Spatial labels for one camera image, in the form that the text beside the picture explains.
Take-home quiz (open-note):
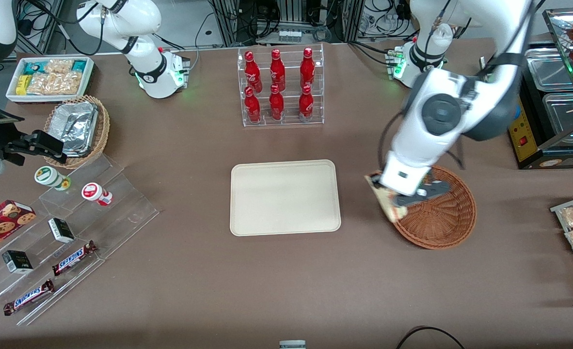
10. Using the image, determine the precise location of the stack of foil trays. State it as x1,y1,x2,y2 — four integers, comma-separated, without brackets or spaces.
50,100,99,157

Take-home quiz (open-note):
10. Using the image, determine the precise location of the round brown wicker basket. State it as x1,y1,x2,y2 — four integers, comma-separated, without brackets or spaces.
393,165,477,250

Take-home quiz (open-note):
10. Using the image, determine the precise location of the white rectangular snack bin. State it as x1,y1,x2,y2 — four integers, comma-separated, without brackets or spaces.
5,57,95,104

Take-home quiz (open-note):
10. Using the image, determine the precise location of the triangle sandwich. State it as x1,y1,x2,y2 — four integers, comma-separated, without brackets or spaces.
364,172,408,223

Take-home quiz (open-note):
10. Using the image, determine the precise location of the red cap small bottle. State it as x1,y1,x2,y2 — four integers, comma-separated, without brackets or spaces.
81,182,113,206

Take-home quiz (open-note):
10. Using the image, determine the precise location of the tan wicker basket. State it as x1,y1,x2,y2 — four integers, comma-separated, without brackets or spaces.
43,95,111,170

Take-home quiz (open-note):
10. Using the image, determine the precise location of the clear acrylic step display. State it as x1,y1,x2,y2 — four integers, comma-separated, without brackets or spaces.
0,153,160,326

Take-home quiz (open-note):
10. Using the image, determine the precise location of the clear acrylic bottle rack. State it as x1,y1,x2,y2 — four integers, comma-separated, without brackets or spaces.
237,44,325,127

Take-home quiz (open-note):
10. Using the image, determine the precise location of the clear bag of peanut snacks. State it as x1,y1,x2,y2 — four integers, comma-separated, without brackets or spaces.
27,72,82,95
44,59,74,74

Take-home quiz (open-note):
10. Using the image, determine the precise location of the black yellow food warmer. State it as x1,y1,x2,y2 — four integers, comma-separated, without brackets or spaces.
507,9,573,170

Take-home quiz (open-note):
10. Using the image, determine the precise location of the red soda bottle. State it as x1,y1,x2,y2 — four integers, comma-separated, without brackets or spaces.
299,85,315,122
244,51,263,94
244,87,262,123
269,84,285,121
270,49,286,92
300,48,316,89

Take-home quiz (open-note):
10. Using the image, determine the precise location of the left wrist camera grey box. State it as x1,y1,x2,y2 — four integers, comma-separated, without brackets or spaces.
397,180,451,208

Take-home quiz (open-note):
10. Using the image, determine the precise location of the small black box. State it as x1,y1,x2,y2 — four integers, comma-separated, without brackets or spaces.
48,218,76,244
2,250,34,274

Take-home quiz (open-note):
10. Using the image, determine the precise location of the cream rectangular tray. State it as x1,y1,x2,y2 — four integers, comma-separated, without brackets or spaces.
230,159,342,237

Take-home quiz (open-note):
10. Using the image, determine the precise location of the black floor cable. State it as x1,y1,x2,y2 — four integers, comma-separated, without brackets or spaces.
396,326,466,349

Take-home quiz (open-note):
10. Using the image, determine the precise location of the green cap small bottle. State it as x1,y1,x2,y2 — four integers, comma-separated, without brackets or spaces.
34,166,72,191

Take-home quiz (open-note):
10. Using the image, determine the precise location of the red cookie box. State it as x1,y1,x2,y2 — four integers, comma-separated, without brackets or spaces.
0,200,37,257

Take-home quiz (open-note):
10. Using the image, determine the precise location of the Snickers chocolate bar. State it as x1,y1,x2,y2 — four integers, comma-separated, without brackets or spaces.
52,240,98,277
3,279,55,317

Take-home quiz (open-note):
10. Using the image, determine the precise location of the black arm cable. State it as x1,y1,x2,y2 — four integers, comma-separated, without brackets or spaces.
377,111,406,171

